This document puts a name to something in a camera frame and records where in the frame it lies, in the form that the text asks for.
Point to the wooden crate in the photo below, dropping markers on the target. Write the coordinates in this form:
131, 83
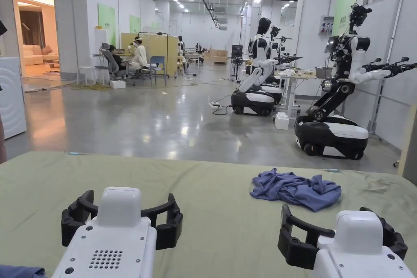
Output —
220, 55

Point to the black and white wheeled robot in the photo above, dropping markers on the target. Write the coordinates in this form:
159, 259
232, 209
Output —
338, 131
254, 99
277, 87

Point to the cream sofa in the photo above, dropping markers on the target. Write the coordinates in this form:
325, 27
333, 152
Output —
35, 55

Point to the crumpled blue shirt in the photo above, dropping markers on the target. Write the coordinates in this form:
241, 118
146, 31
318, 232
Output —
293, 190

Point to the white foam box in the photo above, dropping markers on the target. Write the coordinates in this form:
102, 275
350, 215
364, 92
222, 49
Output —
281, 121

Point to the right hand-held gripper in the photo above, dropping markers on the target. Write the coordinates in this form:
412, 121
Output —
355, 252

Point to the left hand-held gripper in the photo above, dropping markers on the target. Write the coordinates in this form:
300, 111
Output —
110, 242

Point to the white washing machine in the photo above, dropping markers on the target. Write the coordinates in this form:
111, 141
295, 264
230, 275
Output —
11, 102

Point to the black clothes rack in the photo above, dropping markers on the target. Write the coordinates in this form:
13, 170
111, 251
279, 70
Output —
167, 53

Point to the grey electric wall box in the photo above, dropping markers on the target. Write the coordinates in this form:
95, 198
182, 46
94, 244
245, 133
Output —
327, 25

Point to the bed with pale green sheet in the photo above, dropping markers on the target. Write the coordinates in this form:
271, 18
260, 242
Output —
202, 190

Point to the black standing fan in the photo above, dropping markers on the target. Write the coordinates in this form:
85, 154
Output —
237, 63

